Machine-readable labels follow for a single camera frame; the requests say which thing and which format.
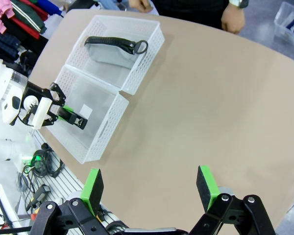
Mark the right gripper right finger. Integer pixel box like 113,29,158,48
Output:
189,165,277,235

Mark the grey black handheld controller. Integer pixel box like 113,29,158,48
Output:
25,185,51,212

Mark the navy folded garment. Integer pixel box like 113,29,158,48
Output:
0,28,22,62

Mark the white box green light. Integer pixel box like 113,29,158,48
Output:
22,150,44,169

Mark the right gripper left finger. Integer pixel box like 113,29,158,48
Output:
30,168,118,235

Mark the bright blue garment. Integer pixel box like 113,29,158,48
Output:
36,0,64,18

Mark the red folded garment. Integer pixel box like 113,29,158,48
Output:
9,16,41,40

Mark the grey pencil case black zipper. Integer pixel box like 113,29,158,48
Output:
84,36,149,70

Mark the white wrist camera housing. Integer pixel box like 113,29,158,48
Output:
23,95,52,130

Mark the person's left hand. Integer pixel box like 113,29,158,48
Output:
220,6,245,34

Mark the person's right hand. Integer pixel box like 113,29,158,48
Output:
128,0,154,12

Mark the green garment white stripe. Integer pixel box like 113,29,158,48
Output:
11,0,49,40

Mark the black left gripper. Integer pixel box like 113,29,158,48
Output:
24,82,75,127

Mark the ribbed aluminium base plate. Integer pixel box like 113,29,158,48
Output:
14,133,128,235

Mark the black wrist watch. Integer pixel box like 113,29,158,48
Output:
229,0,250,9

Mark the white perforated plastic basket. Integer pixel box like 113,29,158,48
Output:
40,65,130,165
65,14,166,95

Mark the clear plastic storage bin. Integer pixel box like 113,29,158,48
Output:
273,1,294,53

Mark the black cable bundle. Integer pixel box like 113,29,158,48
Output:
16,143,64,196

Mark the person in black jacket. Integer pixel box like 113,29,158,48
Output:
151,0,231,24

